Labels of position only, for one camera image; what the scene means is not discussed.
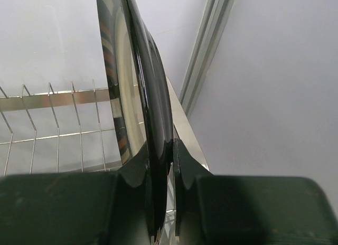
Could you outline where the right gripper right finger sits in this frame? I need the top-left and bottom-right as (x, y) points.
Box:
(173, 139), (337, 244)

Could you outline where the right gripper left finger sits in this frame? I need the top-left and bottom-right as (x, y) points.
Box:
(1, 146), (152, 244)

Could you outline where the black rimmed beige plate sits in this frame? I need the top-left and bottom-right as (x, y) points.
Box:
(96, 0), (174, 239)

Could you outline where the steel dish rack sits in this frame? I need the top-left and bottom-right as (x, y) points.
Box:
(0, 80), (212, 245)

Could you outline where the right aluminium frame post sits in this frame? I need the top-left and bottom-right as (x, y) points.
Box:
(179, 0), (235, 116)

